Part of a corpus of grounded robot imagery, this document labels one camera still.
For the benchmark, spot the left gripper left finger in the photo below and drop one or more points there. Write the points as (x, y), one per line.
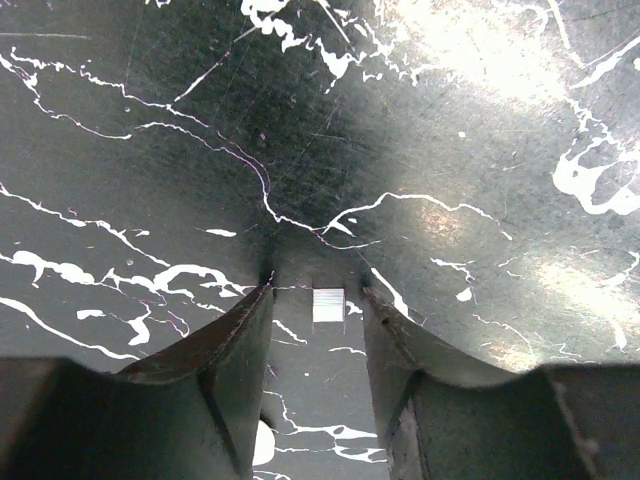
(189, 411)

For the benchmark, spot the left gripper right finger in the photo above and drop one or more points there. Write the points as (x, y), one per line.
(441, 413)

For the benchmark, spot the silver staple strip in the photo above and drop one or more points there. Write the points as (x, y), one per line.
(328, 305)

